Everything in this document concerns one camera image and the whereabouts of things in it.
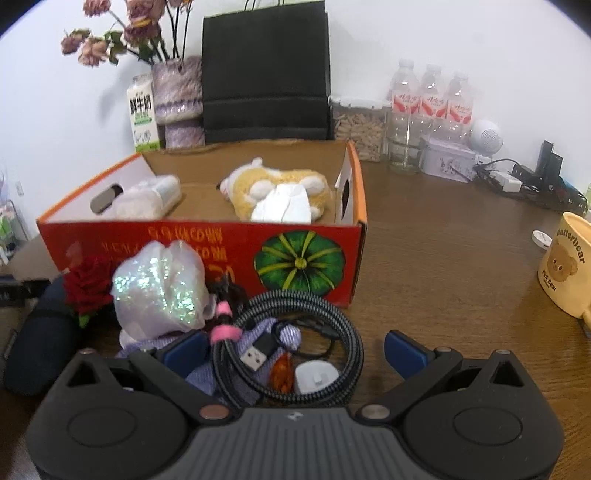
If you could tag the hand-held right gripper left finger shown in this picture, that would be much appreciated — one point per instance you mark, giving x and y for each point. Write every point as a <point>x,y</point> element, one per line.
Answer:
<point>187,351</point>

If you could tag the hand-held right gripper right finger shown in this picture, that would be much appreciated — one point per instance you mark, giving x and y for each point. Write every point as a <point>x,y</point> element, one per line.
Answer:
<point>406,353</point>

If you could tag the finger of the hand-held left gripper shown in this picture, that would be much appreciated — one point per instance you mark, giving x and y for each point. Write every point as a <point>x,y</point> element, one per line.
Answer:
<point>18,291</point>

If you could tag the navy zipper case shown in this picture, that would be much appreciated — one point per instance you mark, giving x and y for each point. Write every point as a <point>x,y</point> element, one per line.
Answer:
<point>37,350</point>

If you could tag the purple fabric pouch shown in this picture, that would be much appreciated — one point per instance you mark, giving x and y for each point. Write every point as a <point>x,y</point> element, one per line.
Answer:
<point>288,333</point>

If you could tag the orange red cardboard box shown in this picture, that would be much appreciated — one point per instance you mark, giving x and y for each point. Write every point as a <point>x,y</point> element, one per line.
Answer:
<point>240,249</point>

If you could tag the white cotton swab jar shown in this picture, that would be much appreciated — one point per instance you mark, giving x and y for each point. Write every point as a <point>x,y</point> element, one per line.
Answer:
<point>157,194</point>

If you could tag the white tissue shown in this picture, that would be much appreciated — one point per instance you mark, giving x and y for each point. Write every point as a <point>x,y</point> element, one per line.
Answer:
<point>281,203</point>

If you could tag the white yellow plush alpaca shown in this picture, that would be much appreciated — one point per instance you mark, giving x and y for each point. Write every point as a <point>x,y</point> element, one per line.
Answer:
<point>244,184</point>

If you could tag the wooden desktop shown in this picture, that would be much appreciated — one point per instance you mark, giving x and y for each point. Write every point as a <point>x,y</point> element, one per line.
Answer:
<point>438,277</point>

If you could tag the iridescent plastic bag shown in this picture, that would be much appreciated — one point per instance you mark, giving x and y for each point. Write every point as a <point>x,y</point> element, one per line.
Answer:
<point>157,290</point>

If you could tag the clear storage rack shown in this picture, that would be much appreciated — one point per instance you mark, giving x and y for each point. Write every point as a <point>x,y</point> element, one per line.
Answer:
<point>9,221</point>

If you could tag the red artificial rose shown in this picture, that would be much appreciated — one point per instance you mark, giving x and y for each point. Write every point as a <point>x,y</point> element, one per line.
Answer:
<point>92,281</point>

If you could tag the white plug adapter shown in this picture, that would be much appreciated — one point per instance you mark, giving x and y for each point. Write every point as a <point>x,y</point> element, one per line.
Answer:
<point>316,376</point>

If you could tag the orange translucent clip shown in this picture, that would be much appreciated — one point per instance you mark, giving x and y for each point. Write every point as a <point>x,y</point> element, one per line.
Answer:
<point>281,374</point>

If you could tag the small white round cap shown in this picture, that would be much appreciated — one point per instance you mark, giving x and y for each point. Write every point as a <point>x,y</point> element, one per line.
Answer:
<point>541,240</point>

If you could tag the yellow bear mug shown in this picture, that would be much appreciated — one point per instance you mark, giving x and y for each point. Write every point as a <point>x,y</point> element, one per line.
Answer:
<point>565,272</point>

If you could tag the white printed tin box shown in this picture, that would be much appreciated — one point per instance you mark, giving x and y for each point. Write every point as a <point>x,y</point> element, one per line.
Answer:
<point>445,161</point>

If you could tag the clear glass cup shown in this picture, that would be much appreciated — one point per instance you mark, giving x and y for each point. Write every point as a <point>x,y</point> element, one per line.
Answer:
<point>406,157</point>

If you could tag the white charger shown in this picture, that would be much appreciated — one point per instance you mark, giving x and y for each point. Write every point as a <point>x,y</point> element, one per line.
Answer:
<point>505,181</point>

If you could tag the green white milk carton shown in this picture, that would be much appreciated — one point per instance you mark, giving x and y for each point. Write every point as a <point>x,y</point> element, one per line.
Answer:
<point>142,115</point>

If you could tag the black power strip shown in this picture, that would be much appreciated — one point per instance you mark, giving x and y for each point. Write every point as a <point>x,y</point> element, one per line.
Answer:
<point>561,191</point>

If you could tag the clear seed container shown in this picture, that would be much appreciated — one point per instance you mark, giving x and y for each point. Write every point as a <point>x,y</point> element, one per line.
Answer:
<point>358,134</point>

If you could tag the white round speaker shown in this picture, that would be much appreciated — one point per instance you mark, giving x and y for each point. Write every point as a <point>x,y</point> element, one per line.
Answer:
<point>487,136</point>

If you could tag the red label water bottle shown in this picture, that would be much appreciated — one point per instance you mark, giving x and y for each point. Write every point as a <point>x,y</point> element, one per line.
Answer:
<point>405,101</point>
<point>459,110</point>
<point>431,106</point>

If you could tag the dried rose bouquet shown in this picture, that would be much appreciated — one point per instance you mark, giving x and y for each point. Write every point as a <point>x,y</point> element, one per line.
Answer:
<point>94,50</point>

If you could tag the purple marbled vase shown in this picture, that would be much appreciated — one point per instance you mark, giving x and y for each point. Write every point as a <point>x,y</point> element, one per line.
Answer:
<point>178,87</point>

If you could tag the black paper bag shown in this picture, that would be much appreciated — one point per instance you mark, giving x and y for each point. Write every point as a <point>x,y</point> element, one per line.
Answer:
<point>263,69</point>

